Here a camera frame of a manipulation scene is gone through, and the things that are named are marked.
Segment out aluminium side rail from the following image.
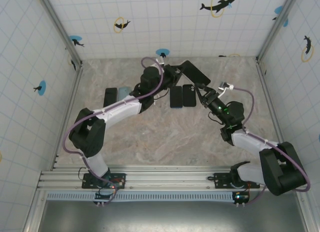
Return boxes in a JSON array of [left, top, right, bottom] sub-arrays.
[[256, 59, 288, 152], [50, 64, 85, 171]]

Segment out light blue phone case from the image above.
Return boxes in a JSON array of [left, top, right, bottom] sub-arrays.
[[117, 87, 131, 102]]

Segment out blue circle animal sticker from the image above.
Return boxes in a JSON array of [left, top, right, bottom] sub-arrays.
[[68, 35, 85, 48], [33, 80, 48, 96], [271, 5, 290, 27], [155, 48, 170, 59]]

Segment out black phone case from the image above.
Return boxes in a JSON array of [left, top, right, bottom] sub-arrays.
[[182, 84, 197, 107]]

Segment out aluminium corner post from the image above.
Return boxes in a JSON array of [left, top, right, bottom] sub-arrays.
[[37, 0, 84, 67], [255, 0, 301, 62]]

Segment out black smartphone blue edge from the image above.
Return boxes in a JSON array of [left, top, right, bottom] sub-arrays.
[[169, 86, 183, 109]]

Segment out grey metal panel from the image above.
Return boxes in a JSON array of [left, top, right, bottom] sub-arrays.
[[41, 200, 308, 232]]

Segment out small black circuit board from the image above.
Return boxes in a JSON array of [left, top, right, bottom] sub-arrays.
[[232, 191, 250, 204], [94, 190, 118, 205]]

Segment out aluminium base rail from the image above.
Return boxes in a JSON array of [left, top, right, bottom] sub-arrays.
[[36, 166, 311, 192]]

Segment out two dolphins yellow ring sticker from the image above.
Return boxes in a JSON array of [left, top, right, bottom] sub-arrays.
[[199, 0, 238, 19]]

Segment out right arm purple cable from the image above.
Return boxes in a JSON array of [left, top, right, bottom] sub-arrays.
[[232, 86, 312, 207]]

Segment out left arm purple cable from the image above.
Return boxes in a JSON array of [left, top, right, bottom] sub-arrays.
[[62, 57, 165, 207]]

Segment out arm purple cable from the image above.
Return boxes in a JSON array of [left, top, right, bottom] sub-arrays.
[[232, 86, 312, 207], [62, 57, 165, 207]]

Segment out white slotted cable duct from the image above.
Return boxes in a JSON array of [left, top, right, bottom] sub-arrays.
[[46, 191, 309, 201]]

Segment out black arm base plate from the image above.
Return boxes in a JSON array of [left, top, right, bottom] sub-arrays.
[[81, 172, 127, 190], [214, 171, 261, 190]]

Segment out aluminium frame leg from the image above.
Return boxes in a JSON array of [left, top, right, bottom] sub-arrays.
[[23, 190, 48, 232], [297, 190, 320, 232]]

